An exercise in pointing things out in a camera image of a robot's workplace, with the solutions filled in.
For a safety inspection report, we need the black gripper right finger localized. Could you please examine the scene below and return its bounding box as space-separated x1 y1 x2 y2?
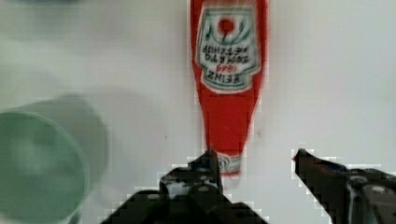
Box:
293 148 396 224

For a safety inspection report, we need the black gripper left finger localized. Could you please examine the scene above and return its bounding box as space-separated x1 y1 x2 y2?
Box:
101 148 269 224

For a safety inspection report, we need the red ketchup bottle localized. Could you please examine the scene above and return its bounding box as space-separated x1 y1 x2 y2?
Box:
190 0 269 176

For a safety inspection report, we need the green mug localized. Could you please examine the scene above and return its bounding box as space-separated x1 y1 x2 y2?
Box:
0 95 108 224

